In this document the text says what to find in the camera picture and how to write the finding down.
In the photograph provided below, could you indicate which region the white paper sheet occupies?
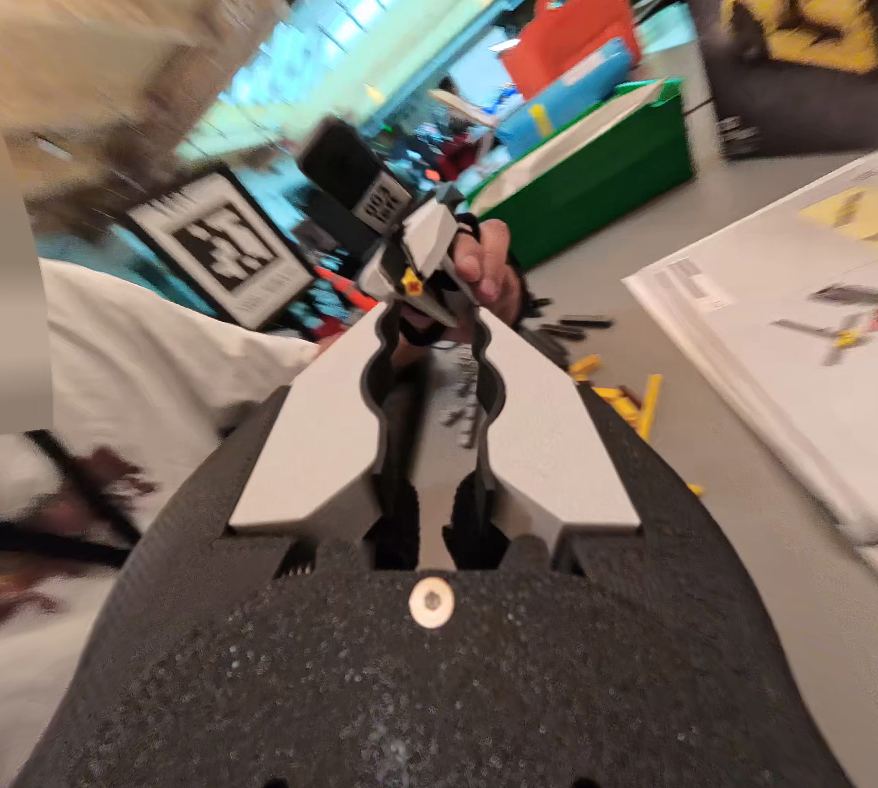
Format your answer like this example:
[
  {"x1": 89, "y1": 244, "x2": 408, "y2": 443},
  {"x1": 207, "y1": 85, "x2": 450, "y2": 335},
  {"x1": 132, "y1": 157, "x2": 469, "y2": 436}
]
[{"x1": 472, "y1": 80, "x2": 665, "y2": 214}]

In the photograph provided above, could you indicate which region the white instruction booklet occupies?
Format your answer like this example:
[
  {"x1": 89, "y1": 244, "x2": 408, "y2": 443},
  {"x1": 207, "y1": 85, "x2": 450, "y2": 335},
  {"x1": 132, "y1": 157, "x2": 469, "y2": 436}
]
[{"x1": 621, "y1": 154, "x2": 878, "y2": 571}]

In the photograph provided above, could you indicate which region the black toy car set box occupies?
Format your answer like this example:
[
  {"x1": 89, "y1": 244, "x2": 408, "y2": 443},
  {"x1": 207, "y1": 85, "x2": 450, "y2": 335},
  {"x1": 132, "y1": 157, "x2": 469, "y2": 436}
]
[{"x1": 674, "y1": 0, "x2": 878, "y2": 161}]

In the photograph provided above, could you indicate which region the orange traffic cone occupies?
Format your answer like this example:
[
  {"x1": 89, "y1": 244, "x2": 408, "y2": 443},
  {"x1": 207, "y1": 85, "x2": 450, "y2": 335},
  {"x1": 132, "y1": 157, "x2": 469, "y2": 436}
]
[{"x1": 313, "y1": 265, "x2": 380, "y2": 314}]

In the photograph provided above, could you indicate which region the orange carry case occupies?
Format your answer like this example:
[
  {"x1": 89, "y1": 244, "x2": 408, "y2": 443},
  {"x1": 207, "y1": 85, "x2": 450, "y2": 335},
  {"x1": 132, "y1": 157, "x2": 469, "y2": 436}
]
[{"x1": 499, "y1": 0, "x2": 643, "y2": 101}]

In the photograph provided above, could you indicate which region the black framed marker sign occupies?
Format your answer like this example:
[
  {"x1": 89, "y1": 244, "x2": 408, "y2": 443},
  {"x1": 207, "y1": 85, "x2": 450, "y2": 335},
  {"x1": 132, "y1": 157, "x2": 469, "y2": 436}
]
[{"x1": 123, "y1": 165, "x2": 318, "y2": 331}]

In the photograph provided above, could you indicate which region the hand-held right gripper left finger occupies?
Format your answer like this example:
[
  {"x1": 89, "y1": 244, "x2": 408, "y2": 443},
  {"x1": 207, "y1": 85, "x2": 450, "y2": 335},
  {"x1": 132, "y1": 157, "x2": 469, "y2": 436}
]
[{"x1": 228, "y1": 301, "x2": 422, "y2": 571}]

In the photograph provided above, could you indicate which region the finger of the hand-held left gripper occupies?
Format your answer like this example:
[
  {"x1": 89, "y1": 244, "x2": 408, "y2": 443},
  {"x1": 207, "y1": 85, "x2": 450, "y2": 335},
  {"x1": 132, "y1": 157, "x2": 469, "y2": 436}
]
[
  {"x1": 357, "y1": 245, "x2": 460, "y2": 328},
  {"x1": 401, "y1": 197, "x2": 460, "y2": 283}
]

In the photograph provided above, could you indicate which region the pile of toy brick pieces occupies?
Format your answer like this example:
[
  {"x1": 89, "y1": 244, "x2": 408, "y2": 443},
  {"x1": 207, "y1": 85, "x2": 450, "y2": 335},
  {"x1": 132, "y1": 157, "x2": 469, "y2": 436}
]
[{"x1": 439, "y1": 298, "x2": 707, "y2": 501}]

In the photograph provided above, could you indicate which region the person's left hand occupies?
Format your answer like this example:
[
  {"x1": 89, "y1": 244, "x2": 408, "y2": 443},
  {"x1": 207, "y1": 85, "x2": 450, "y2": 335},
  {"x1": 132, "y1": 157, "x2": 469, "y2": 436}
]
[{"x1": 449, "y1": 219, "x2": 527, "y2": 331}]

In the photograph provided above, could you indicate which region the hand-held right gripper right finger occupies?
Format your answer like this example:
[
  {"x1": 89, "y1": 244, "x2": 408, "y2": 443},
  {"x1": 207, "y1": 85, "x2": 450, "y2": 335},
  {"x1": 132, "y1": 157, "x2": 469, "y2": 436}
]
[{"x1": 444, "y1": 307, "x2": 643, "y2": 570}]

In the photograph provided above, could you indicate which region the green plastic bin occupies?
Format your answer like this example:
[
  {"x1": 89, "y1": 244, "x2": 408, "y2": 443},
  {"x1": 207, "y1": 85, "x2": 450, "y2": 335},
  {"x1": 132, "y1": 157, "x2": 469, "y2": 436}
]
[{"x1": 468, "y1": 78, "x2": 695, "y2": 272}]

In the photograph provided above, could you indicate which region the blue roll bag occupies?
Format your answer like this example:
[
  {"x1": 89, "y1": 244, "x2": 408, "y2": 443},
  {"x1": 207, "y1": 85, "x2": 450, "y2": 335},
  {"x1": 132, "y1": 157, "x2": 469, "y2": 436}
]
[{"x1": 496, "y1": 37, "x2": 637, "y2": 160}]

